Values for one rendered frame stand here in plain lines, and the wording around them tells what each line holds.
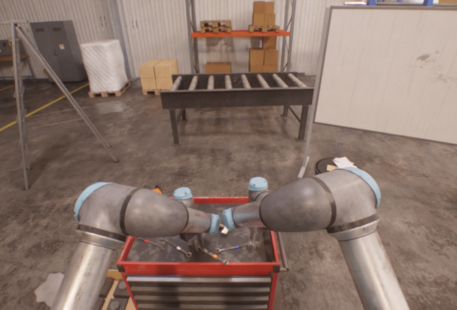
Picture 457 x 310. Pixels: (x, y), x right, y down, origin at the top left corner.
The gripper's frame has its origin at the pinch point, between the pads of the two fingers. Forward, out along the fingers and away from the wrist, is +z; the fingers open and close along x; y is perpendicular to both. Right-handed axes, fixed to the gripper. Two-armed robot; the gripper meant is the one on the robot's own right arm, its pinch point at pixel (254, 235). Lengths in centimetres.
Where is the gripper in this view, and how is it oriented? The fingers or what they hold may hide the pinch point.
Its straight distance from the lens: 121.1
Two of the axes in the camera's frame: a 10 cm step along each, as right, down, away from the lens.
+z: 0.2, 8.6, 5.0
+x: 9.1, 2.0, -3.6
